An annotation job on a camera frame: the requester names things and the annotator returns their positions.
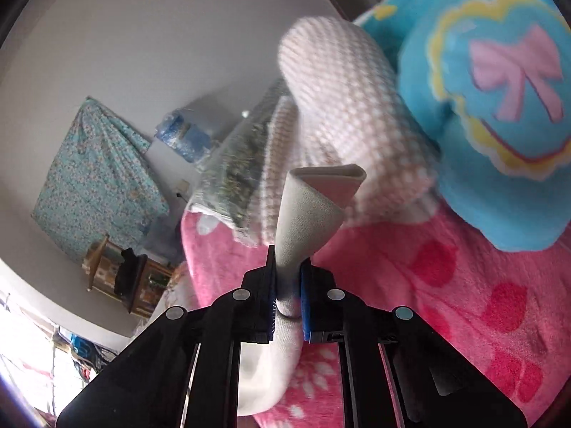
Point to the teal floral wall cloth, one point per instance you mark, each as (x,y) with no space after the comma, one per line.
(89,178)

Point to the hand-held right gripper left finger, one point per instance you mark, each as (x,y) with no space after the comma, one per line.
(263,303)

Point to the wooden chair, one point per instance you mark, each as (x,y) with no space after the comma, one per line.
(96,258)

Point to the pink white waffle blanket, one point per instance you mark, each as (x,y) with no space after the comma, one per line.
(348,98)

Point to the pink floral blanket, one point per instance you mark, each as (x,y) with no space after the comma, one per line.
(401,321)

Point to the white wall outlet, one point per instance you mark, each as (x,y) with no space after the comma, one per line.
(182,187)

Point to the black bag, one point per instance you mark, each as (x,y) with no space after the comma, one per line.
(127,272)

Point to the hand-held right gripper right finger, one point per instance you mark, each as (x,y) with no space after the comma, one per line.
(306,307)

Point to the beige coat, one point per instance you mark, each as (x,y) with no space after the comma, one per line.
(303,214)

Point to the blue cartoon blanket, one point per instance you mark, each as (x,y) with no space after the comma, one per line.
(419,53)

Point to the blue water bottle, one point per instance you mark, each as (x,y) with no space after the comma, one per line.
(183,136)

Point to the pile of clothes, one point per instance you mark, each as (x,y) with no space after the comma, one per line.
(80,347)

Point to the green floral lace pillow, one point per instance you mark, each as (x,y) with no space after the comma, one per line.
(232,174)

